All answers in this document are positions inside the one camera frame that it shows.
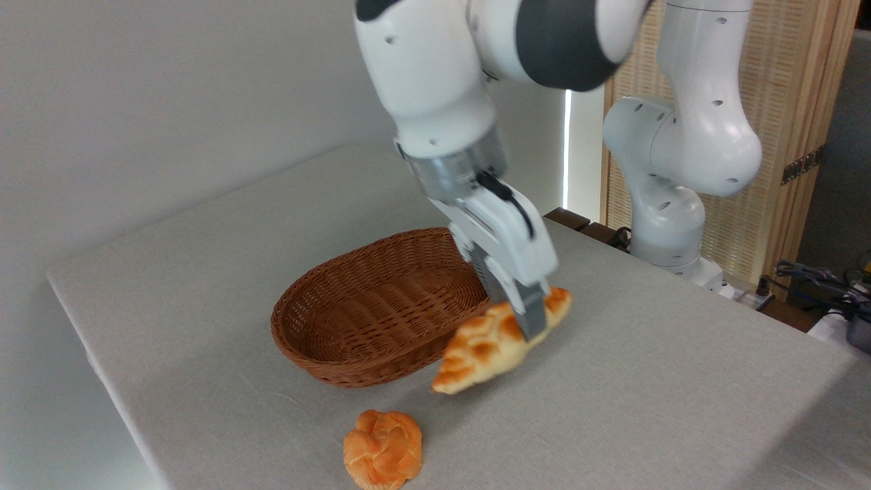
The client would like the long braided bread loaf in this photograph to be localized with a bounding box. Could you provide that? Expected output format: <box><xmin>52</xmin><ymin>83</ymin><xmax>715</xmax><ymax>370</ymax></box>
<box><xmin>431</xmin><ymin>287</ymin><xmax>573</xmax><ymax>395</ymax></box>

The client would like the round knotted bread roll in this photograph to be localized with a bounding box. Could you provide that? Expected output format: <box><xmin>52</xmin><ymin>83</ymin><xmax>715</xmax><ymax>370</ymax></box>
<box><xmin>342</xmin><ymin>409</ymin><xmax>424</xmax><ymax>490</ymax></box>

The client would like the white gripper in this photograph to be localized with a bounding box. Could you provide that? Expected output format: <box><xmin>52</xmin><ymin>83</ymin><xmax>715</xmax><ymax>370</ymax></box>
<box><xmin>429</xmin><ymin>180</ymin><xmax>560</xmax><ymax>343</ymax></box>

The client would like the white power strip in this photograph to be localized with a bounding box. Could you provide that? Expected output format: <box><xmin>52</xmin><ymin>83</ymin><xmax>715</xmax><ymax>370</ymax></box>
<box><xmin>721</xmin><ymin>282</ymin><xmax>776</xmax><ymax>312</ymax></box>

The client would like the brown oval wicker basket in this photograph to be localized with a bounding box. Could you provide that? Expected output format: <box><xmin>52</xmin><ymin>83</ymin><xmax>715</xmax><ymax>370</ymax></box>
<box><xmin>271</xmin><ymin>227</ymin><xmax>495</xmax><ymax>389</ymax></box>

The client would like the wooden slatted folding screen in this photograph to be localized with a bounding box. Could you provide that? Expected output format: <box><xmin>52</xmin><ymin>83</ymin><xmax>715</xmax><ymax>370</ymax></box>
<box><xmin>602</xmin><ymin>0</ymin><xmax>862</xmax><ymax>300</ymax></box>

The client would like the grey tablecloth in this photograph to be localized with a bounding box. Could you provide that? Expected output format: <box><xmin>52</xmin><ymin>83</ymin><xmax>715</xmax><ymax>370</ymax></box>
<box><xmin>46</xmin><ymin>143</ymin><xmax>871</xmax><ymax>490</ymax></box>

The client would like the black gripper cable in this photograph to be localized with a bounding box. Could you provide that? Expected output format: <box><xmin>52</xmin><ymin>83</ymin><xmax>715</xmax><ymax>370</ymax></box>
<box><xmin>476</xmin><ymin>171</ymin><xmax>537</xmax><ymax>241</ymax></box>

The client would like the dark brown wooden furniture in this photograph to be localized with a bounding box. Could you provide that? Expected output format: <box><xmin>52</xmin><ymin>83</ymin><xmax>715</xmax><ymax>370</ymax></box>
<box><xmin>544</xmin><ymin>207</ymin><xmax>635</xmax><ymax>254</ymax></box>

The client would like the bundle of dark cables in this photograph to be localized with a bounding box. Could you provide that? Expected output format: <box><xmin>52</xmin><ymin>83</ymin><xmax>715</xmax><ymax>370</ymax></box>
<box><xmin>766</xmin><ymin>260</ymin><xmax>871</xmax><ymax>321</ymax></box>

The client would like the dark metal screen hinge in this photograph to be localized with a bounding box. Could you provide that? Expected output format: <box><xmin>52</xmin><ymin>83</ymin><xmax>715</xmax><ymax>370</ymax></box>
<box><xmin>780</xmin><ymin>145</ymin><xmax>826</xmax><ymax>186</ymax></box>

